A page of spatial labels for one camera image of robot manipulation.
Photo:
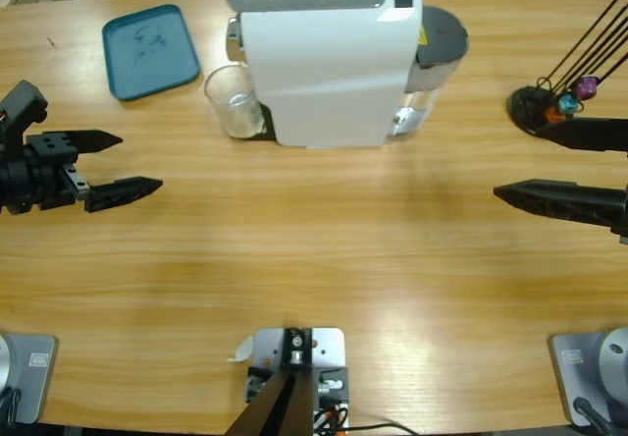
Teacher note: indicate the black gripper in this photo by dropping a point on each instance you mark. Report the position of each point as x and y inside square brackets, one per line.
[39, 183]

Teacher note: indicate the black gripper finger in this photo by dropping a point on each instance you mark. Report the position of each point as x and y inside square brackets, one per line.
[589, 134]
[564, 200]

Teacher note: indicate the clear glass cup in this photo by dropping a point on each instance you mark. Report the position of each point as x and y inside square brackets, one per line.
[240, 117]

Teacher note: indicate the white capsule coffee machine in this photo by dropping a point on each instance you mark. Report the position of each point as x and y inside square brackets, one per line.
[324, 72]

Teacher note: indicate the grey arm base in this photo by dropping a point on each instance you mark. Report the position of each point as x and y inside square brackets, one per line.
[589, 367]
[27, 377]

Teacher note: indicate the teal coffee capsule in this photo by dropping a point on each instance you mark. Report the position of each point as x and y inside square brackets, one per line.
[566, 103]

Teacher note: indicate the orange coffee capsule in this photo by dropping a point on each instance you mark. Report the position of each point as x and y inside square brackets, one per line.
[554, 114]

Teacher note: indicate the purple coffee capsule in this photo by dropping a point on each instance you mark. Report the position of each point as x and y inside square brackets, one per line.
[586, 87]

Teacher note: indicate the black capsule holder with rods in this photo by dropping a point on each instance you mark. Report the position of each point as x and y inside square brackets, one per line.
[527, 104]

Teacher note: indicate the teal plastic tray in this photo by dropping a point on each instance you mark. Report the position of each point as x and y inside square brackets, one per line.
[147, 53]

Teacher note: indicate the clear water tank dark lid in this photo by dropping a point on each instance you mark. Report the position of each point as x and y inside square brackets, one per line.
[441, 33]

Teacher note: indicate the white paper tag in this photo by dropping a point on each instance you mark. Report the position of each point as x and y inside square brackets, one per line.
[241, 350]

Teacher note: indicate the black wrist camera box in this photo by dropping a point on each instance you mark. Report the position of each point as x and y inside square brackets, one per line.
[22, 99]

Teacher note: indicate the white mount block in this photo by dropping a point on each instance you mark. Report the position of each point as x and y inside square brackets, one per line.
[329, 347]

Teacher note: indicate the dark camera post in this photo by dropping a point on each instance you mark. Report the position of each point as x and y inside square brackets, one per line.
[279, 406]

